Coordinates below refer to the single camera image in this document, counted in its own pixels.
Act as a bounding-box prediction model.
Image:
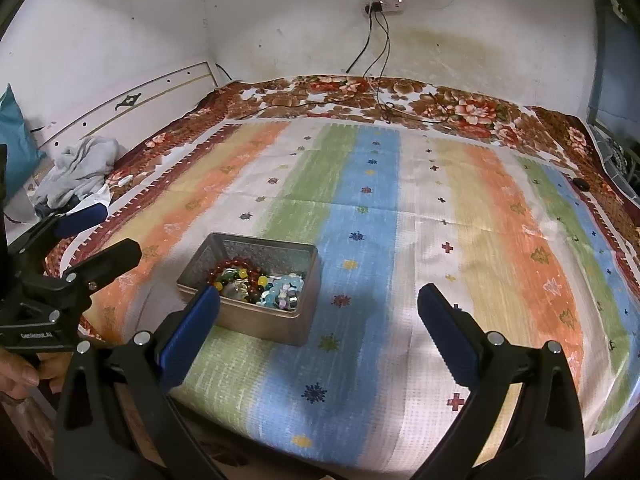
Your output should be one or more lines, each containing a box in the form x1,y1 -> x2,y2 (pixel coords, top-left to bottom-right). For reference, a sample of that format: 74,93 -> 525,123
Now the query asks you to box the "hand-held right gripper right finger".
417,283 -> 586,480

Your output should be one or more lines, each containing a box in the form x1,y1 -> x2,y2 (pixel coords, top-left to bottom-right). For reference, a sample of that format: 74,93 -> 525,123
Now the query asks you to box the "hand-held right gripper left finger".
52,284 -> 222,480

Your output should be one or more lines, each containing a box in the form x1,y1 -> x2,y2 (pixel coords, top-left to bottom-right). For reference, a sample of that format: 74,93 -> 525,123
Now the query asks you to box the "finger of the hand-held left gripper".
25,239 -> 142,302
7,201 -> 110,262

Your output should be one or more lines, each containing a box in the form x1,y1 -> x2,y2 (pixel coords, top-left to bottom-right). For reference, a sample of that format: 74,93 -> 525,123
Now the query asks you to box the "metal tin box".
176,232 -> 321,347

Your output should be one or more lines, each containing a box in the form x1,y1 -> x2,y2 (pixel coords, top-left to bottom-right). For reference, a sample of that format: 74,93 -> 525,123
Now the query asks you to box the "brown yellow bead bracelet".
214,267 -> 263,305

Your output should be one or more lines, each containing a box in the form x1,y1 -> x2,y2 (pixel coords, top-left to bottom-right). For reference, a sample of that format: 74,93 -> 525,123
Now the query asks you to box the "dark red bead bracelet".
209,258 -> 264,287

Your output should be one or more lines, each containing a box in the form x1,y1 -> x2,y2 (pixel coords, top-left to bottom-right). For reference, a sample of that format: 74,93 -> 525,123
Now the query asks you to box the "light blue bead bracelet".
259,273 -> 306,312

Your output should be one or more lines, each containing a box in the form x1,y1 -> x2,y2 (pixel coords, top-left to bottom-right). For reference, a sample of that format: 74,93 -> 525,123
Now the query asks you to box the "person's left hand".
0,348 -> 67,401

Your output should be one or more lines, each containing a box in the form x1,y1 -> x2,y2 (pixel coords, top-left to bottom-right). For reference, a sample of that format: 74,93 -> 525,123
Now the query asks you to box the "grey cloth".
31,136 -> 122,210

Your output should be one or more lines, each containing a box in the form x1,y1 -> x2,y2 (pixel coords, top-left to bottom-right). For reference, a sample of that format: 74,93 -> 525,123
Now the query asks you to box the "striped colourful blanket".
80,117 -> 640,466

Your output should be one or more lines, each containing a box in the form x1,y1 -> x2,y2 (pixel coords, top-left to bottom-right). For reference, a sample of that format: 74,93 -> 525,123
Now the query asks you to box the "teal pillow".
0,83 -> 47,203

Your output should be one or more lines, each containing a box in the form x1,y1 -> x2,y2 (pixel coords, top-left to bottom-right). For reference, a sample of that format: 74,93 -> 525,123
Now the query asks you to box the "white bed headboard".
30,60 -> 236,151

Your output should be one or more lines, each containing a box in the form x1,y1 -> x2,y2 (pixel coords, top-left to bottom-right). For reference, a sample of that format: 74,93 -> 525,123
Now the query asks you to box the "brown floral blanket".
44,75 -> 640,271

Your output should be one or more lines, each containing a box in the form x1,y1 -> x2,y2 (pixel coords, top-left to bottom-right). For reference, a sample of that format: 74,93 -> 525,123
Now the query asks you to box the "white power strip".
357,0 -> 405,16

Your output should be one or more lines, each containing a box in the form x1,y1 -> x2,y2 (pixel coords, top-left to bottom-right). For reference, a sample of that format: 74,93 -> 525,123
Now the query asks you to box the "grey metal frame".
584,0 -> 640,198

